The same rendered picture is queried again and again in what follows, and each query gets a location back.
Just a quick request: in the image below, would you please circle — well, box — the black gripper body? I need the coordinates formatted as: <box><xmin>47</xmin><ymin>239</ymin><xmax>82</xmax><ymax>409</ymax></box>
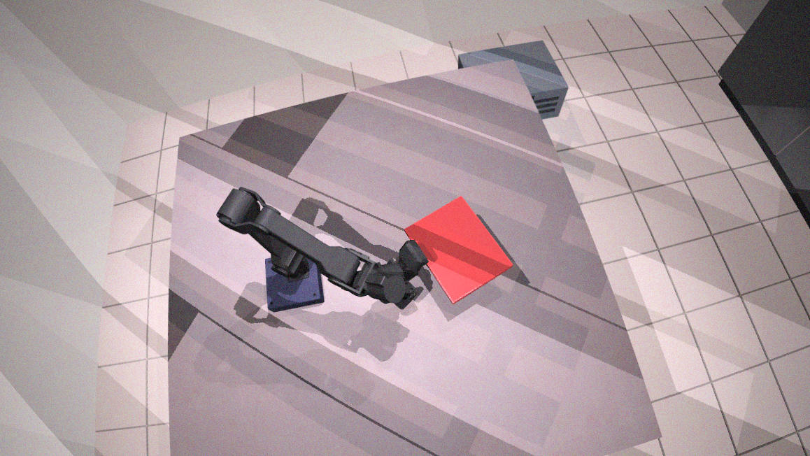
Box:
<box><xmin>374</xmin><ymin>240</ymin><xmax>427</xmax><ymax>276</ymax></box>

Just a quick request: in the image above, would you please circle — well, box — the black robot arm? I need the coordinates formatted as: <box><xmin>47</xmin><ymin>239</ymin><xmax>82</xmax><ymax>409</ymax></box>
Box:
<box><xmin>216</xmin><ymin>187</ymin><xmax>417</xmax><ymax>310</ymax></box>

